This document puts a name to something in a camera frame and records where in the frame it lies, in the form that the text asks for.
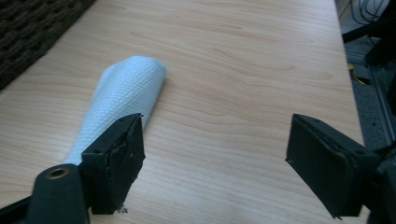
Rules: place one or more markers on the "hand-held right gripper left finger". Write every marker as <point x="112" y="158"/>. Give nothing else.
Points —
<point x="112" y="161"/>

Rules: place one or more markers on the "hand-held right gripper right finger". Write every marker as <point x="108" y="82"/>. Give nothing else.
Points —
<point x="327" y="165"/>

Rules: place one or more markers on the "small white box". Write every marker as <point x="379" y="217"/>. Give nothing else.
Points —
<point x="130" y="84"/>

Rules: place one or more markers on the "brown woven basket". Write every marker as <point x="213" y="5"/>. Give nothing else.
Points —
<point x="25" y="31"/>

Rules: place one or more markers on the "yellow black tape strip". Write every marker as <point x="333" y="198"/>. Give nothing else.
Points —
<point x="353" y="73"/>

